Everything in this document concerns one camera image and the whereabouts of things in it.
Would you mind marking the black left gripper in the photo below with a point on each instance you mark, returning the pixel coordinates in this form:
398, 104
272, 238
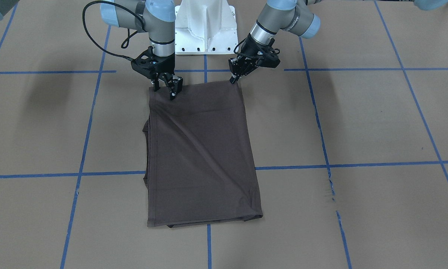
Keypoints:
250, 49

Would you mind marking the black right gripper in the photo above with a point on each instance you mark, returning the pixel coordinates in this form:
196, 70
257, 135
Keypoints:
167, 66

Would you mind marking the dark brown t-shirt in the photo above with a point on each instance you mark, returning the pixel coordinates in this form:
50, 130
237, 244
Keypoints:
200, 167

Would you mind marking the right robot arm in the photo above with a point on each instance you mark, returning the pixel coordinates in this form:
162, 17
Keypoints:
157, 18

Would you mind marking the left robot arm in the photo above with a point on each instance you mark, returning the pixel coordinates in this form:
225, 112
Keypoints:
291, 16

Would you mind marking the white metal mounting plate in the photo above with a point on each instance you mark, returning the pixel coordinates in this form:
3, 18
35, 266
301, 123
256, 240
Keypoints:
205, 27

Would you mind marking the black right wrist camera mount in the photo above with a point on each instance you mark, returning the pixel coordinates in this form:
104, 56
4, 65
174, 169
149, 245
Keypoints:
141, 63

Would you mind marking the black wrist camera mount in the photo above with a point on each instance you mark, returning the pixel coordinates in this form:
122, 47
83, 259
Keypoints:
141, 63
268, 58

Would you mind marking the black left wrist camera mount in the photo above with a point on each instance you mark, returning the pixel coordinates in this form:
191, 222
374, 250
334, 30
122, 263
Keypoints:
268, 58

